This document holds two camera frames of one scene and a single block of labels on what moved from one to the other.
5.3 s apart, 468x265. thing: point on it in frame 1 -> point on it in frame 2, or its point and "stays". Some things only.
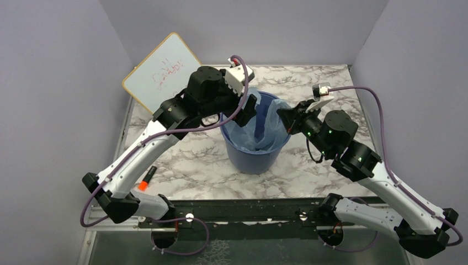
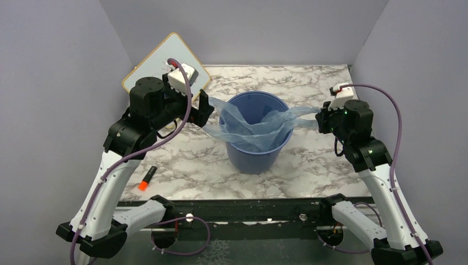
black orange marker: x=143 y=185 stays
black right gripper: x=293 y=117 -> x=323 y=116
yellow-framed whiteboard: x=165 y=73 stays
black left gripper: x=244 y=116 -> x=201 y=115
